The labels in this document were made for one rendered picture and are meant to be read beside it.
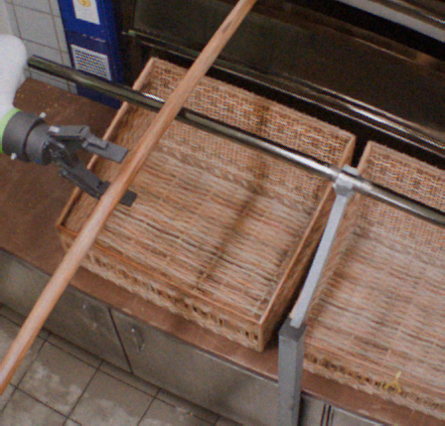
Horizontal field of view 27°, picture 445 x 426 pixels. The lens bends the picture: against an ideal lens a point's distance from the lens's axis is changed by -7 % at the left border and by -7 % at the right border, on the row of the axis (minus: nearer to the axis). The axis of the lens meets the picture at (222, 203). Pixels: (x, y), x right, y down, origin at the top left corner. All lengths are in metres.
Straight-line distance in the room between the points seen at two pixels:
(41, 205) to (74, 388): 0.65
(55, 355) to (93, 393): 0.18
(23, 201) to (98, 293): 0.36
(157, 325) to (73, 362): 0.69
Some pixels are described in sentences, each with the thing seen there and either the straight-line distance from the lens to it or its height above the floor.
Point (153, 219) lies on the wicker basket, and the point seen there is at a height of 0.59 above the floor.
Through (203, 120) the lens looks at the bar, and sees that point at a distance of 1.81.
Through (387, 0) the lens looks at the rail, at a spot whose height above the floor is 1.44.
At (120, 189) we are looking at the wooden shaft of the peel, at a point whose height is 1.20.
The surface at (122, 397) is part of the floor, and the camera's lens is 2.82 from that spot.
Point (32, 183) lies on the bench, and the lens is 2.53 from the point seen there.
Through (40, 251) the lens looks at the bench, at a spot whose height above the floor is 0.58.
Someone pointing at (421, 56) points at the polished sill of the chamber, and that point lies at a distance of 1.95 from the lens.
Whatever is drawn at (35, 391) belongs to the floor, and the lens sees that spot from 2.88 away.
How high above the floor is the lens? 2.59
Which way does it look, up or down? 56 degrees down
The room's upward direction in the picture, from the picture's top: 5 degrees counter-clockwise
